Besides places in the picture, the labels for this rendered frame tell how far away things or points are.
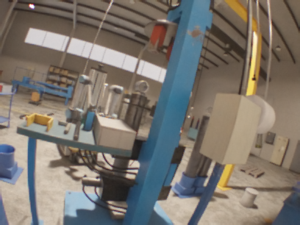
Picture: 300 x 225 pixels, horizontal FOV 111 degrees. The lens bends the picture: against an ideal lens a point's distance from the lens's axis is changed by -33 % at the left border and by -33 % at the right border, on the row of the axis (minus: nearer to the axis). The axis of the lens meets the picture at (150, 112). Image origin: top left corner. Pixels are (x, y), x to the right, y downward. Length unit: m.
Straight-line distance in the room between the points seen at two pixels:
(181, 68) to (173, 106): 0.29
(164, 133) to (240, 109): 0.56
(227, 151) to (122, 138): 0.64
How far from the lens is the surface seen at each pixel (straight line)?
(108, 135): 0.97
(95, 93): 3.02
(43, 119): 1.15
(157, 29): 1.61
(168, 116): 1.11
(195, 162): 2.73
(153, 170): 1.22
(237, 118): 0.89
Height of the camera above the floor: 1.38
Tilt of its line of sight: 3 degrees down
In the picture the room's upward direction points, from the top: 16 degrees clockwise
